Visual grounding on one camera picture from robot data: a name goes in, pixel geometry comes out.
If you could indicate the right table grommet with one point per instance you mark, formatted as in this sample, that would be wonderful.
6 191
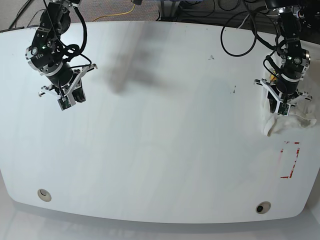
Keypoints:
263 207

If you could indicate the white t-shirt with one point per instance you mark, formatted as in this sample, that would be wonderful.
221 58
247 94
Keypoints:
304 115

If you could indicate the table grommet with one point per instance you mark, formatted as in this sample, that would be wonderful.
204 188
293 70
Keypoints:
263 207
44 195

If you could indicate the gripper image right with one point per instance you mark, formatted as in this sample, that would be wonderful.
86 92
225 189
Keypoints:
283 90

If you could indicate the red tape rectangle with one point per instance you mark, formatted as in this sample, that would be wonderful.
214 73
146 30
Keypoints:
288 157

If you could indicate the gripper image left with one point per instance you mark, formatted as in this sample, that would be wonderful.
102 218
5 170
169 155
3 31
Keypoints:
51 57

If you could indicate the left table grommet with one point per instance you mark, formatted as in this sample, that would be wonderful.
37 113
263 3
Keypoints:
44 195

